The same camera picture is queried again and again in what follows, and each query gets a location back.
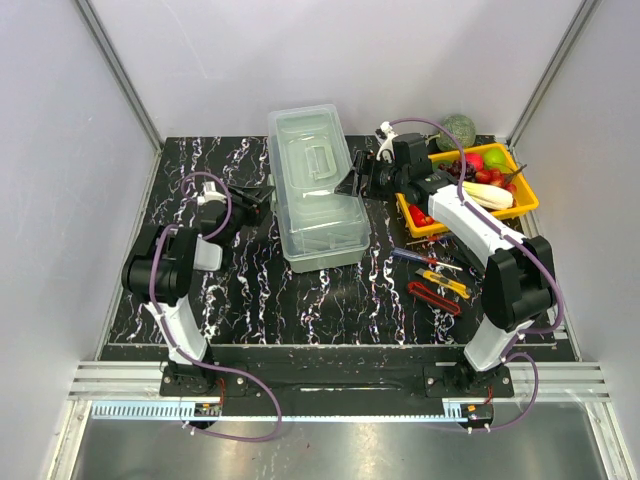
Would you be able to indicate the dark purple grapes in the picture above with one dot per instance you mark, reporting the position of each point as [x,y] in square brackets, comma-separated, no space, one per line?
[456,170]

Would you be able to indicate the red utility knife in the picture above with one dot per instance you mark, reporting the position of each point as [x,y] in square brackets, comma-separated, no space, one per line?
[421,292]

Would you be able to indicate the green netted melon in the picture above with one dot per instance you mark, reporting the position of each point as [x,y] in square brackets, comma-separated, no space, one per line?
[461,127]

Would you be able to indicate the yellow plastic bin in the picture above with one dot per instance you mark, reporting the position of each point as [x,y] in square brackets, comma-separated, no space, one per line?
[524,200]

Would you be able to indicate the aluminium frame rail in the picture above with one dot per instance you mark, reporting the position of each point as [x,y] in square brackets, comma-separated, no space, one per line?
[550,382]

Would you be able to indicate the blue red screwdriver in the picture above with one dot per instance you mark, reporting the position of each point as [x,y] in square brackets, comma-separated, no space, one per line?
[420,258]

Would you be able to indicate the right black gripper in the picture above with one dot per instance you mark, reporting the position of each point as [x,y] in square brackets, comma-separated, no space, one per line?
[363,166]

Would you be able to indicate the green apple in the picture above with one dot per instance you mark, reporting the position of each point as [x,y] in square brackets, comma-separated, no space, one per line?
[494,158]

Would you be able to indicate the clear plastic tool box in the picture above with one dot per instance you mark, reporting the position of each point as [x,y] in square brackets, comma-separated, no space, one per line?
[309,157]

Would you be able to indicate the red pink apple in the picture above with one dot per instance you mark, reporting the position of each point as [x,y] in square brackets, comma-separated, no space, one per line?
[473,161]

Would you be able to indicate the red cherries bunch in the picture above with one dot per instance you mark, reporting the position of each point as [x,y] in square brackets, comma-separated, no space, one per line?
[495,177]

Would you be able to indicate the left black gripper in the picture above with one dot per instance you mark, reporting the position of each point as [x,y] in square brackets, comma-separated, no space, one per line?
[257,214]

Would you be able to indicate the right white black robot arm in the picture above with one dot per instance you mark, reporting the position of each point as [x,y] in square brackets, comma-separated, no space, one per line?
[519,280]

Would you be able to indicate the yellow utility knife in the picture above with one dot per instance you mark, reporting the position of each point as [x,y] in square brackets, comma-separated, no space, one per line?
[439,279]

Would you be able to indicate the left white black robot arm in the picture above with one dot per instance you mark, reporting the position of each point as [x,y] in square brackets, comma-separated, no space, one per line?
[159,270]

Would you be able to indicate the marbled black mat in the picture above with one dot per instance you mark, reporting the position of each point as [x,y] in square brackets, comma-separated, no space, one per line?
[257,299]

